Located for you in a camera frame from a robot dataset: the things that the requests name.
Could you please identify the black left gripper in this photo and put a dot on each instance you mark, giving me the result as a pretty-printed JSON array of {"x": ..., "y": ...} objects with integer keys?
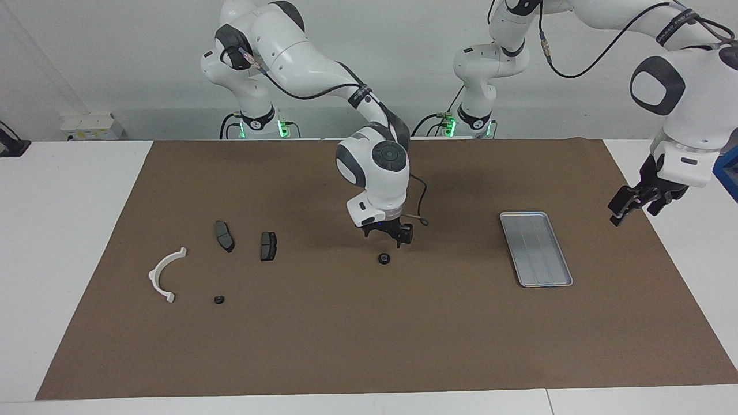
[{"x": 654, "y": 184}]

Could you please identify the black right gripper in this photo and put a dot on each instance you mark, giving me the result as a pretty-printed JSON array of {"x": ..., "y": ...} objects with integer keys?
[{"x": 383, "y": 226}]

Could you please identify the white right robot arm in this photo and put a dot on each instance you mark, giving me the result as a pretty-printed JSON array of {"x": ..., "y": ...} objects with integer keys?
[{"x": 300, "y": 57}]

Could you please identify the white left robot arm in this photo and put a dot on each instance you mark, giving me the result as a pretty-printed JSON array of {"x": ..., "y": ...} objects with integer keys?
[{"x": 692, "y": 98}]

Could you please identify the silver metal tray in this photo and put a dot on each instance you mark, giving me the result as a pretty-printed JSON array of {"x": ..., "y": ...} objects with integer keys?
[{"x": 536, "y": 248}]

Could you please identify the brown table mat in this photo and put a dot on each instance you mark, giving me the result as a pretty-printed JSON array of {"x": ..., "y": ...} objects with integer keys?
[{"x": 369, "y": 323}]

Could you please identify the blue crate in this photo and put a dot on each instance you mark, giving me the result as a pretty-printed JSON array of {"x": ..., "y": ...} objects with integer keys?
[{"x": 729, "y": 178}]

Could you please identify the rectangular dark brake pad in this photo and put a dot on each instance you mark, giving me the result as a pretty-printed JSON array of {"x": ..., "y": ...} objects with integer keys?
[{"x": 268, "y": 246}]

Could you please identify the curved dark brake pad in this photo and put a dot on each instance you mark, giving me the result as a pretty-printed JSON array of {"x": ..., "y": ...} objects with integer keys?
[{"x": 223, "y": 236}]

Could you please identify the white power strip box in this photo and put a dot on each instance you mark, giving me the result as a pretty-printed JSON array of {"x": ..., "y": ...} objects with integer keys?
[{"x": 92, "y": 127}]

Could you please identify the black clamp stand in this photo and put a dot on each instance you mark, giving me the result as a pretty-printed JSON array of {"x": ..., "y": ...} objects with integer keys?
[{"x": 11, "y": 147}]

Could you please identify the white semicircular bracket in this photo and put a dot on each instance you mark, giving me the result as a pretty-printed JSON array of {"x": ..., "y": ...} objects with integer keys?
[{"x": 154, "y": 278}]

